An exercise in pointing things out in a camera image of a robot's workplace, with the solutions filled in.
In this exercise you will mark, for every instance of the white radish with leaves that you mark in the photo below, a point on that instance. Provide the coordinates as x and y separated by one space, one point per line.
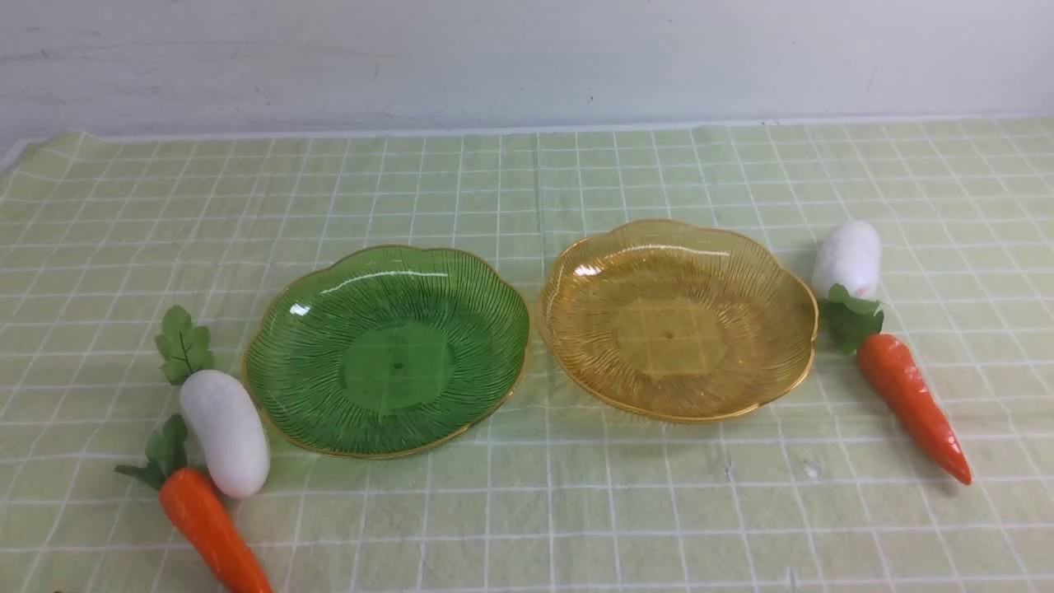
216 406

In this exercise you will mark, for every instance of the green glass plate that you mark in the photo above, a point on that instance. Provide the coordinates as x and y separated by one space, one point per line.
388 352

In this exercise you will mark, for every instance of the orange carrot with leaves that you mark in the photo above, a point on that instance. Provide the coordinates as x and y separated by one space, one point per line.
190 501

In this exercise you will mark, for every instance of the amber glass plate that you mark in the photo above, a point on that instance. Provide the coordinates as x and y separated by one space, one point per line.
678 322

